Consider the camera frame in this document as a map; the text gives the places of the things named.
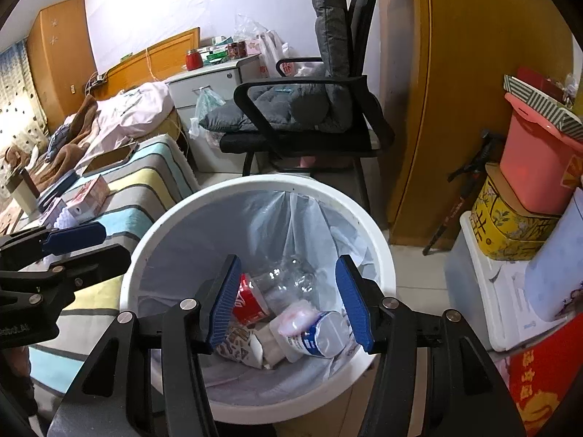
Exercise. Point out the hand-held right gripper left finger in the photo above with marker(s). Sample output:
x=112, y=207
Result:
x=223, y=302

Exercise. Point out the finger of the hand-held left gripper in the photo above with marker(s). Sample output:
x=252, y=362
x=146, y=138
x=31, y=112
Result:
x=77, y=236
x=95, y=261

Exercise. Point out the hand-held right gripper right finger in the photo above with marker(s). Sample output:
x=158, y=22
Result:
x=355, y=305

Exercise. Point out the white foam net sleeve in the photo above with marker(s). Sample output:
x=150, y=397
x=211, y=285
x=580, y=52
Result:
x=68, y=218

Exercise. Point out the clear plastic bottle red label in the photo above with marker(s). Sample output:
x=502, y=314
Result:
x=250, y=302

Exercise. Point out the purple small carton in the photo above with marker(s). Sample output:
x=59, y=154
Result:
x=50, y=211

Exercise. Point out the crushed patterned paper cup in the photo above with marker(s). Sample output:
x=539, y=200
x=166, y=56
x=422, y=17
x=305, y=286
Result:
x=237, y=343

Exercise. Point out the red and white small carton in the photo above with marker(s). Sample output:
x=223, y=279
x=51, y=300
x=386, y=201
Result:
x=89, y=193

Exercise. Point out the white labelled plastic tub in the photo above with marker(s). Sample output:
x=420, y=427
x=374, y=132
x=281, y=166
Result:
x=319, y=337

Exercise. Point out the white round trash bin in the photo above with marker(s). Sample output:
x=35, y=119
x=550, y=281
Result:
x=150, y=255

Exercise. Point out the dark glasses case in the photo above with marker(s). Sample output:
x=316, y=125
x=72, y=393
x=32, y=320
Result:
x=57, y=186

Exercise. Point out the striped tablecloth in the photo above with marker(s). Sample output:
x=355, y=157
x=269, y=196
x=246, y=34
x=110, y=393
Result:
x=136, y=177

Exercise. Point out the translucent bin liner bag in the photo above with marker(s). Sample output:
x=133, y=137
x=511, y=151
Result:
x=227, y=218

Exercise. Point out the dark tablet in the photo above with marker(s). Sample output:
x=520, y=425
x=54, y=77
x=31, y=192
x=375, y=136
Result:
x=111, y=159

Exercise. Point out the blue patterned cloth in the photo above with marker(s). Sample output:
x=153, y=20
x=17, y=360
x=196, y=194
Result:
x=59, y=141

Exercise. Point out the brown plush toy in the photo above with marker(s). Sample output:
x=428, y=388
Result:
x=11, y=154

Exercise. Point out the brown patterned blanket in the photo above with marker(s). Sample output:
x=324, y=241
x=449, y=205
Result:
x=86, y=114

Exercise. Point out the white plastic storage box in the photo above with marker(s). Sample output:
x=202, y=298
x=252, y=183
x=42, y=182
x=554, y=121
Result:
x=483, y=291

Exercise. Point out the pale pink quilt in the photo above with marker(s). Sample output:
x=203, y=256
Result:
x=132, y=109

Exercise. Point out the heart patterned curtain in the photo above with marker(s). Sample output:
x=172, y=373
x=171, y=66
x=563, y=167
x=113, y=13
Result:
x=18, y=95

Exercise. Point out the white power strip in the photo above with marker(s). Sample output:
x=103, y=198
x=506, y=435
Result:
x=93, y=82

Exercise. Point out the yellow floral tin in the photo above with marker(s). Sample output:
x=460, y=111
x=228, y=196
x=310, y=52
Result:
x=505, y=223

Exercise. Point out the black mesh armchair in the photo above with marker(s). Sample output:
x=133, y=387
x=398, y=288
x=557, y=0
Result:
x=319, y=136

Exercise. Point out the green patterned plastic bag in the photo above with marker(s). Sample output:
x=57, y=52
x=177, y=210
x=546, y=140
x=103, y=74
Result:
x=207, y=109

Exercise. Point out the narrow wooden wardrobe with stars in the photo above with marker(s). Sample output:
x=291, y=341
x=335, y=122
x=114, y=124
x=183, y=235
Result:
x=59, y=54

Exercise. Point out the pale blue cylinder pink lid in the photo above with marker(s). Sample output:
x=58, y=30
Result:
x=555, y=273

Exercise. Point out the grey nightstand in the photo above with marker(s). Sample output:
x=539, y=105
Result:
x=214, y=86

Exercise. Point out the red bag gold print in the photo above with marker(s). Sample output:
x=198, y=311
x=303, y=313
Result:
x=542, y=387

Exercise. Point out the wooden headboard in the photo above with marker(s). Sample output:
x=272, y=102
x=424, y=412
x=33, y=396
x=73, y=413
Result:
x=168, y=50

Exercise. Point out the red jar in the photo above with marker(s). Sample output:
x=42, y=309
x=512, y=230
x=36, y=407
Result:
x=193, y=59

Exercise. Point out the pink plastic bucket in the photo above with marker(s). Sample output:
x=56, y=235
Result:
x=533, y=164

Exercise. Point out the stack of green white boxes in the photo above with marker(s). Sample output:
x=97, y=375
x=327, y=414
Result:
x=216, y=54

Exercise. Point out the dark red patterned can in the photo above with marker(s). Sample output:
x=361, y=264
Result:
x=237, y=49

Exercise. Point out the grey quilted chair cushion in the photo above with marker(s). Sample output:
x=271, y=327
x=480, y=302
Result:
x=332, y=54

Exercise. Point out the white plastic bag red print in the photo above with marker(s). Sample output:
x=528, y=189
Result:
x=273, y=54

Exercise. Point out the large wooden wardrobe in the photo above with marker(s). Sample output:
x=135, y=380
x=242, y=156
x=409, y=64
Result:
x=478, y=77

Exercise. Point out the clear plastic bag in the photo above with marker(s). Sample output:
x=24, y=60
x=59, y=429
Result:
x=248, y=27

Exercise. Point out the striped gift box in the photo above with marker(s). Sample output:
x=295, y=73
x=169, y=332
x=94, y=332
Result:
x=542, y=100

